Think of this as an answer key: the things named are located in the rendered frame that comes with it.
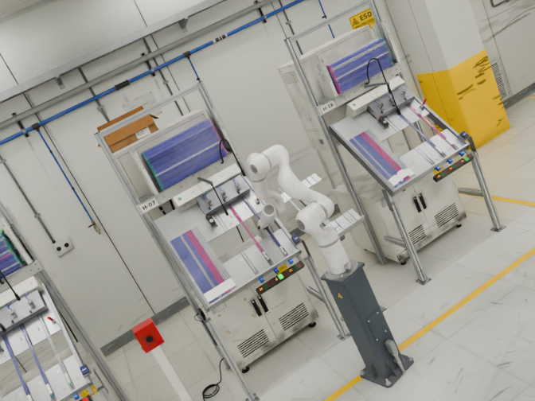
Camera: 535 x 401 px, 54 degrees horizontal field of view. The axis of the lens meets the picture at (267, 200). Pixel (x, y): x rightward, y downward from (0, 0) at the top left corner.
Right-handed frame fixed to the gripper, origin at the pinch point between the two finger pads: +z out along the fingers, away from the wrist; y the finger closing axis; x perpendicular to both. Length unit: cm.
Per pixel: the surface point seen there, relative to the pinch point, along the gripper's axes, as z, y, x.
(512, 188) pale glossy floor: 68, -212, 64
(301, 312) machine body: 52, 0, 55
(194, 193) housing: 0, 27, -44
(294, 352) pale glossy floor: 52, 20, 75
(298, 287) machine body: 42, -5, 40
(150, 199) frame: -3, 54, -54
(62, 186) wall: 114, 103, -152
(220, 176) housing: 0.5, 5.8, -45.5
